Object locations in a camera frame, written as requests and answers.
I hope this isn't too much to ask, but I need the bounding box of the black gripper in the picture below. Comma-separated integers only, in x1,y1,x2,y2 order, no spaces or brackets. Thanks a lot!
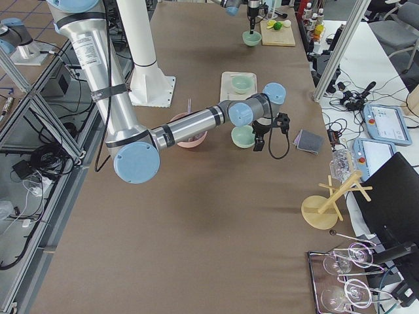
251,113,290,152
247,0,261,35

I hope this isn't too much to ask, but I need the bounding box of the green bowl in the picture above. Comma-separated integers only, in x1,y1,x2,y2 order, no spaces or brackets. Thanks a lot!
242,31,262,46
231,125,255,148
231,75,254,94

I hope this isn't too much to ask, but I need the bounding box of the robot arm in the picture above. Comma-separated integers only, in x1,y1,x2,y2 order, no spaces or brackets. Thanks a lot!
48,1,286,184
211,0,262,34

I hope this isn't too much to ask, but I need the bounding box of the front lemon slice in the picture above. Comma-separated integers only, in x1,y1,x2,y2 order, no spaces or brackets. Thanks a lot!
266,20,276,29

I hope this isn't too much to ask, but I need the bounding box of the wooden cutting board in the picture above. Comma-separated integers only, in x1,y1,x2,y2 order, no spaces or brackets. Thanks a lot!
260,20,295,47

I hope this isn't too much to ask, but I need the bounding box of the grey cleaning cloth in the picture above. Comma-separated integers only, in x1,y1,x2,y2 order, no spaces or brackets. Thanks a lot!
293,130,324,154

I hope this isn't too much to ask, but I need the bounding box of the cream rabbit tray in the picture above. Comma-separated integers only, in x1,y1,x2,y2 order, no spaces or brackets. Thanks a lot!
219,71,257,101

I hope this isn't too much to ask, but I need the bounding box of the green bowl on tray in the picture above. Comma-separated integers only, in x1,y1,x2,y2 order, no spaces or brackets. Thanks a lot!
231,75,254,94

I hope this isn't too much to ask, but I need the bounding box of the pink bowl with ice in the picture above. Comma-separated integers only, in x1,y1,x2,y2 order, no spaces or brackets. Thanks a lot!
170,113,208,148

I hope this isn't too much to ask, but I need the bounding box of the clear glass mug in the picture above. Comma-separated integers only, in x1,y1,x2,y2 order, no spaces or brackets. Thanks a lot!
329,148,357,182

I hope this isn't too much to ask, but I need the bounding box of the wooden mug tree stand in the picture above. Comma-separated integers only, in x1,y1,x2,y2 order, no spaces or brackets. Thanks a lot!
301,168,373,230

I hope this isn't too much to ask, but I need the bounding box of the lower teach pendant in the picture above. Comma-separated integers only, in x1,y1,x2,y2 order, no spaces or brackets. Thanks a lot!
353,137,397,182

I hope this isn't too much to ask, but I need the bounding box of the teach pendant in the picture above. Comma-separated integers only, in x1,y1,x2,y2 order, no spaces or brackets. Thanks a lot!
363,104,412,146
353,137,397,182

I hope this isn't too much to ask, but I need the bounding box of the upper teach pendant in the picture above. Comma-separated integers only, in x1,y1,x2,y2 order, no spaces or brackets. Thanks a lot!
363,104,412,146

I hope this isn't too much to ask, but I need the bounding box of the upper wine glass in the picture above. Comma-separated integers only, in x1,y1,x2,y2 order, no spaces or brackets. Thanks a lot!
323,242,373,275

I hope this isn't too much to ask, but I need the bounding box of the wine glass rack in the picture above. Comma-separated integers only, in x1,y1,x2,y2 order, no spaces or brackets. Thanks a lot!
307,230,392,313

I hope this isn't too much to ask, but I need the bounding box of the lower wine glass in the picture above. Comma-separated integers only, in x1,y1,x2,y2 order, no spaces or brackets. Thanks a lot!
320,279,372,313

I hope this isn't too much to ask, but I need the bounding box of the aluminium frame post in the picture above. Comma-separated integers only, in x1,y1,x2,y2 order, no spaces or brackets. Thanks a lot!
313,0,371,103

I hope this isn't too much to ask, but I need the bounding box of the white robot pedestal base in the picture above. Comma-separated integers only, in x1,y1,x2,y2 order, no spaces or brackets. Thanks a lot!
117,0,175,108

